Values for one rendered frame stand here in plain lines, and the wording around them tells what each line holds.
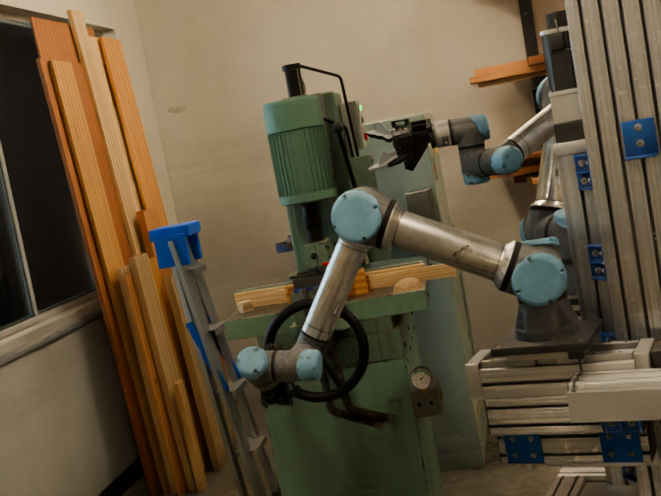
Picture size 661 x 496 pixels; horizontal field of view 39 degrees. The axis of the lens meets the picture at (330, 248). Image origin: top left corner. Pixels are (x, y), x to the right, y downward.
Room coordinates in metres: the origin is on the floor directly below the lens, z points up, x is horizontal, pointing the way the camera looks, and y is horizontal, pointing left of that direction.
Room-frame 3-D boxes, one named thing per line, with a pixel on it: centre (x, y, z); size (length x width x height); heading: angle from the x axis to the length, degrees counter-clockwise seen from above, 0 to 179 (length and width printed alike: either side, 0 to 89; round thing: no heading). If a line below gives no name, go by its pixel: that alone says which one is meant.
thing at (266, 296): (2.87, 0.02, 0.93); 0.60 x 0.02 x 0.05; 81
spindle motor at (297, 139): (2.85, 0.04, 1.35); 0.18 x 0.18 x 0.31
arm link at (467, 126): (2.66, -0.45, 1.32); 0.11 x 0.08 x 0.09; 81
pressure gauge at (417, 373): (2.60, -0.19, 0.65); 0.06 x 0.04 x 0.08; 81
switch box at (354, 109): (3.14, -0.15, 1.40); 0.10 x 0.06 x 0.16; 171
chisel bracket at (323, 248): (2.87, 0.03, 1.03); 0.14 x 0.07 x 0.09; 171
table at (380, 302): (2.74, 0.04, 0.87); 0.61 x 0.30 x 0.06; 81
